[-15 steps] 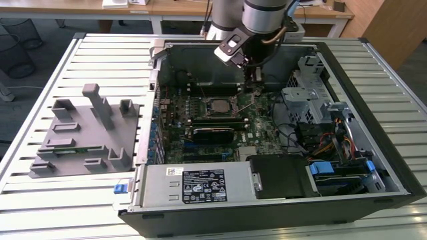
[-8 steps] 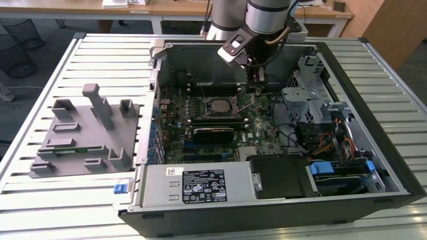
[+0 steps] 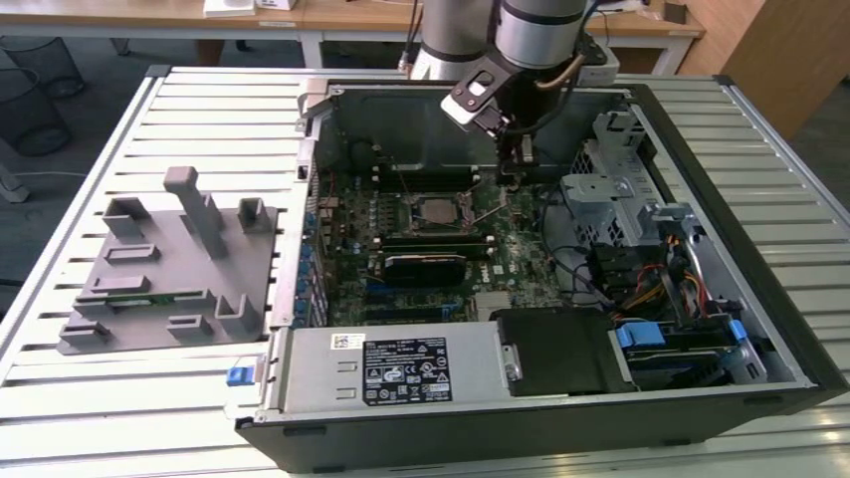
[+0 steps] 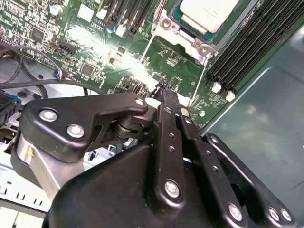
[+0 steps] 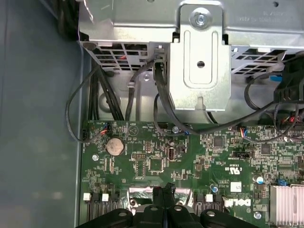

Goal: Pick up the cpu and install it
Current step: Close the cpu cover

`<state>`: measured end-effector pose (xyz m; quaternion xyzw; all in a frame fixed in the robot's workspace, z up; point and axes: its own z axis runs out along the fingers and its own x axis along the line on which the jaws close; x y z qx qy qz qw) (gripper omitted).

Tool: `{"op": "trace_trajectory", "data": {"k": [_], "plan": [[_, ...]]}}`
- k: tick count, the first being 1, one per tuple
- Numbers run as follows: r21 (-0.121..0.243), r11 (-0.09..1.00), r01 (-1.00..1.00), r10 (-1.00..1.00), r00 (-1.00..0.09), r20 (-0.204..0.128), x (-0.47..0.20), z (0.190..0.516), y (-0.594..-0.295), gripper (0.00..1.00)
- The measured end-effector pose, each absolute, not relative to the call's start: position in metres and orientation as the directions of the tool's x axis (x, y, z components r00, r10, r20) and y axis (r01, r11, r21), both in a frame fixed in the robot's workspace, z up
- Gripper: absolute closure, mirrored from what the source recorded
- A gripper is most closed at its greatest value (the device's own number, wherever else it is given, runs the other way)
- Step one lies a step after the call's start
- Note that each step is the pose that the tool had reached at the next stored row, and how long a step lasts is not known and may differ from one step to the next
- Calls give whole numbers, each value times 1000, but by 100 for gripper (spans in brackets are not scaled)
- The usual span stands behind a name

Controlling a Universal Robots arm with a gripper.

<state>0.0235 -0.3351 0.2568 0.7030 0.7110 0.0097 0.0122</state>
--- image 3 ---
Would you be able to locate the blue plastic clip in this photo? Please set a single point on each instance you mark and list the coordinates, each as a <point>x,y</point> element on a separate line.
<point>734,333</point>

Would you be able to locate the silver CPU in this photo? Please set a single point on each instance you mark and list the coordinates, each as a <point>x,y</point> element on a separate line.
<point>442,211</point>

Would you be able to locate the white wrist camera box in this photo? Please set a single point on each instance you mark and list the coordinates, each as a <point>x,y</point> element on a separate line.
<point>600,70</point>

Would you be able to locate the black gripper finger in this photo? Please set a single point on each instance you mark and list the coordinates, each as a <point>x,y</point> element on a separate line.
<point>507,149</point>

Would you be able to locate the blue case latch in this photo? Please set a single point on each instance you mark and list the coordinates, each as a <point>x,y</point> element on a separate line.
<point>240,377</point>

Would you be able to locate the green motherboard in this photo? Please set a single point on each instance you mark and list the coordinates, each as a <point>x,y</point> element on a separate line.
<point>531,259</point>

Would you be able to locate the black fan shroud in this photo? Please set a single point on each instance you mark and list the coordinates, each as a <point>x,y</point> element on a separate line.
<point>564,348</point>

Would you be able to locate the CPU socket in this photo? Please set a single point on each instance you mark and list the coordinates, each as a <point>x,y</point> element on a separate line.
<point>411,211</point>

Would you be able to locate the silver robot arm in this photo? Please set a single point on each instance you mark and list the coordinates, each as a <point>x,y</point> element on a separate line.
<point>538,35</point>

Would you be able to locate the grey parts rack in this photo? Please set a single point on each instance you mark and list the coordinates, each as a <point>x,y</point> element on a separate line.
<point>165,259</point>

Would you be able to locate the brown wooden cabinet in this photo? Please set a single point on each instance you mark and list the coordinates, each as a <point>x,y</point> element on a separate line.
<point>790,60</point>

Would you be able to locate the black mesh waste basket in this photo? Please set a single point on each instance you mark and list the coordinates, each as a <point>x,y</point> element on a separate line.
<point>29,124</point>
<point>49,62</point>

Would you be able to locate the white labelled box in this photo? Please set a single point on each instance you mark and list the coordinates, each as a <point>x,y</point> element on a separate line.
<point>275,4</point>

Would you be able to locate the wooden desk white frame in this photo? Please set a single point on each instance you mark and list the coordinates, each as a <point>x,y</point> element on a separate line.
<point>99,15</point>
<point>638,27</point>

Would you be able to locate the hard disk in blue carrier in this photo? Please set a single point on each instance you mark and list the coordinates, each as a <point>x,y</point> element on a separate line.
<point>640,338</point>

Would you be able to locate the silver power supply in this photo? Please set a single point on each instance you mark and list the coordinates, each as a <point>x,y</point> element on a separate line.
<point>312,371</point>

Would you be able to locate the metal locking lever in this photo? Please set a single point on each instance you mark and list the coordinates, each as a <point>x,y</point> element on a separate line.
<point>464,227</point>
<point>402,180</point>

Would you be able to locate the blue expansion slot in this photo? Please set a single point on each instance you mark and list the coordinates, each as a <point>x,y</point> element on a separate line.
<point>375,288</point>

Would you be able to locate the white furniture foot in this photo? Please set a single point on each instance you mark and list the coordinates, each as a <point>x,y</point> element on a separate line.
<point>15,191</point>

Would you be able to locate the bare green RAM stick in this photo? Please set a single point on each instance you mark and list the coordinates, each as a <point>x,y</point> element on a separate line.
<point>163,299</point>

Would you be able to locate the small grey box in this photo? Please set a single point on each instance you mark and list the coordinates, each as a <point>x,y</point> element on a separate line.
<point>675,14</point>

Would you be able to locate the plain white box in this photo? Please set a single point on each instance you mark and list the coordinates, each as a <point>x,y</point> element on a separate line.
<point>228,9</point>

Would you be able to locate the silver drive cage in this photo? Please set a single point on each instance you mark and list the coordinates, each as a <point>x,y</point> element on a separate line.
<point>591,189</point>

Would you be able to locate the white wrist camera black face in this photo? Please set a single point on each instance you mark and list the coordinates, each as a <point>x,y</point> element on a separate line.
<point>458,107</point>

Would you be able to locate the black PC case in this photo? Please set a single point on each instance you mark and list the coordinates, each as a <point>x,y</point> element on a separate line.
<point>498,438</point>

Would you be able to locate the silver chipset heat sink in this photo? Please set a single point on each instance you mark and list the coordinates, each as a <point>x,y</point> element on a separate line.
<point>492,305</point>

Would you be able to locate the black RAM slot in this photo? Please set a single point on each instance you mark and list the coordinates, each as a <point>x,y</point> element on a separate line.
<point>438,254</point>
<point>424,186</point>
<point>424,169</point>
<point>424,174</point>
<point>424,180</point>

